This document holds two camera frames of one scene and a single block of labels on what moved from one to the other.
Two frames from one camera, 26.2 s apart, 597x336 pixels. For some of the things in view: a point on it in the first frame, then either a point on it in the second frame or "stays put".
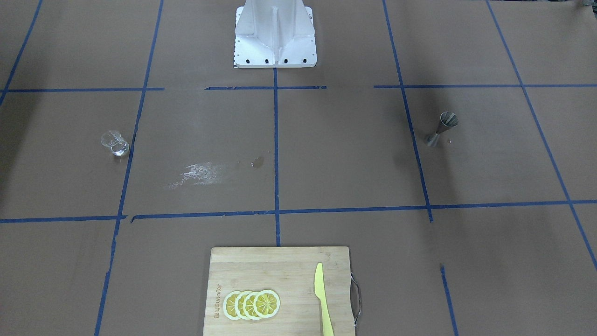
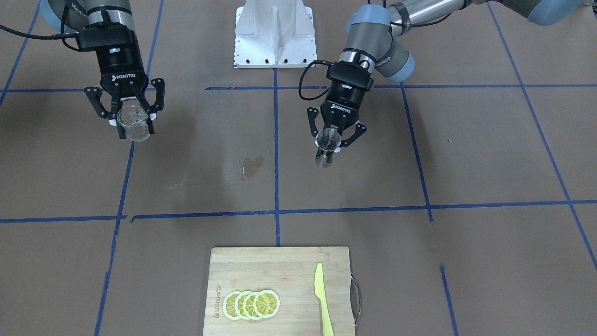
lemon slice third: x=238 y=304 stays put
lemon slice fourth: x=229 y=305 stays put
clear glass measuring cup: x=119 y=145 to x=133 y=118
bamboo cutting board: x=289 y=273 stays put
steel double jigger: x=447 y=120 to x=327 y=140
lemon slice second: x=248 y=304 stays put
